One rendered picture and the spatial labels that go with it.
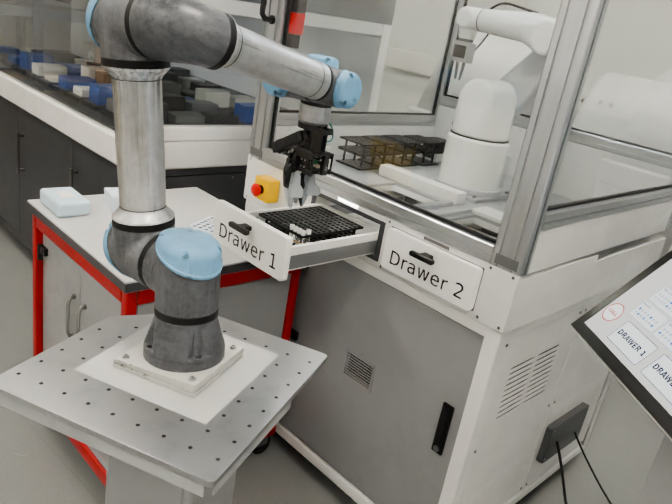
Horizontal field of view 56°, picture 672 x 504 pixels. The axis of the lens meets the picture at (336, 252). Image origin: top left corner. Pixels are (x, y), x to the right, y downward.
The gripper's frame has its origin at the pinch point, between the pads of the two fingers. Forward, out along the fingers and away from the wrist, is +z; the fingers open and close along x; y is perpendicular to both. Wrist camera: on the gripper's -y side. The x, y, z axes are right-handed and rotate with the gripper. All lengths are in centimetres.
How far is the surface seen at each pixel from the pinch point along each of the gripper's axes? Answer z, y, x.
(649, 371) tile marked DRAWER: -3, 89, -9
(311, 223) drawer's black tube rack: 7.3, -0.4, 8.2
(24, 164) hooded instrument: 49, -198, 19
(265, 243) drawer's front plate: 8.6, 3.3, -10.9
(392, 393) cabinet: 50, 27, 23
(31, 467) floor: 98, -51, -41
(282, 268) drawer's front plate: 12.1, 10.5, -11.4
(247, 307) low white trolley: 37.2, -14.3, 2.9
